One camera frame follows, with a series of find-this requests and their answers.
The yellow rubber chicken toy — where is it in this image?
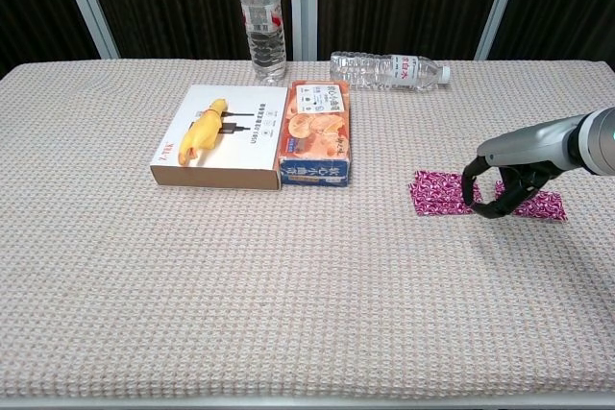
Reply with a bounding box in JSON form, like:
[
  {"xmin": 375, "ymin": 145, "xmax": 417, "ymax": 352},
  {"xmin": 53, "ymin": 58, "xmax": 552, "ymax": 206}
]
[{"xmin": 178, "ymin": 98, "xmax": 228, "ymax": 167}]

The beige waffle-weave tablecloth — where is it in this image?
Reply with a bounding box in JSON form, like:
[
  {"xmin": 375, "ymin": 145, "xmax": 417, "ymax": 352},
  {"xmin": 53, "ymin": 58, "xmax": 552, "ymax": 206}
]
[{"xmin": 0, "ymin": 58, "xmax": 615, "ymax": 401}]

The white cable product box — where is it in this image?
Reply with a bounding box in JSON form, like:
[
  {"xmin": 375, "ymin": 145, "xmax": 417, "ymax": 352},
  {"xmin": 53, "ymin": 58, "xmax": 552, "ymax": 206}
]
[{"xmin": 149, "ymin": 84, "xmax": 290, "ymax": 192}]

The clear plastic water bottle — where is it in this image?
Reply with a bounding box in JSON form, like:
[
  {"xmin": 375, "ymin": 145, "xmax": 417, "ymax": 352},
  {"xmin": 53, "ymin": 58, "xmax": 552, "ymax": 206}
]
[
  {"xmin": 238, "ymin": 0, "xmax": 288, "ymax": 85},
  {"xmin": 329, "ymin": 50, "xmax": 452, "ymax": 92}
]

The aluminium partition frame post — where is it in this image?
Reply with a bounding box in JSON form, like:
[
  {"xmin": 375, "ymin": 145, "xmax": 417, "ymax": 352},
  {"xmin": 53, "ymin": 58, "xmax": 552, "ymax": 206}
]
[
  {"xmin": 287, "ymin": 0, "xmax": 319, "ymax": 63},
  {"xmin": 474, "ymin": 0, "xmax": 528, "ymax": 61},
  {"xmin": 51, "ymin": 0, "xmax": 120, "ymax": 60}
]

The orange snack box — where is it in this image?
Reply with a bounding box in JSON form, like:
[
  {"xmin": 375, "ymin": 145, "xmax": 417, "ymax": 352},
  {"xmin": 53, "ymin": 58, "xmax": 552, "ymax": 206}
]
[{"xmin": 279, "ymin": 79, "xmax": 353, "ymax": 189}]

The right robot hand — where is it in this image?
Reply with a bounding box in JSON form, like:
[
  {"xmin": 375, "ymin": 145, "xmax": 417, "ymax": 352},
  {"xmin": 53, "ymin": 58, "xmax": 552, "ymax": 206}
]
[{"xmin": 460, "ymin": 114, "xmax": 578, "ymax": 221}]

